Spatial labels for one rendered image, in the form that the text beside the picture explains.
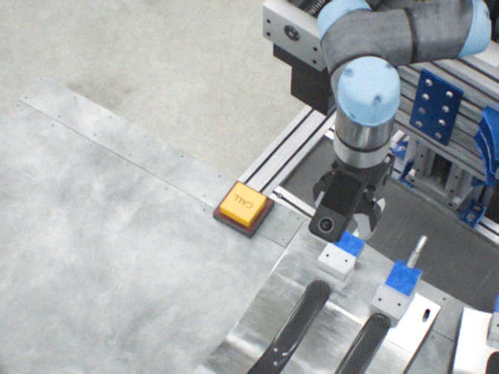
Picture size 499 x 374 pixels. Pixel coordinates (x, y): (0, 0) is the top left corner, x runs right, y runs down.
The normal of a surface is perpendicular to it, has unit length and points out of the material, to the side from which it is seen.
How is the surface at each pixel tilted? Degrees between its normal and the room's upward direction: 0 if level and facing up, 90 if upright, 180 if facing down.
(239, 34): 0
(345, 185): 32
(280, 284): 1
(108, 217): 0
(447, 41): 61
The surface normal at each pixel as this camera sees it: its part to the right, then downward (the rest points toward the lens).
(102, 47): -0.01, -0.51
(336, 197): -0.30, -0.05
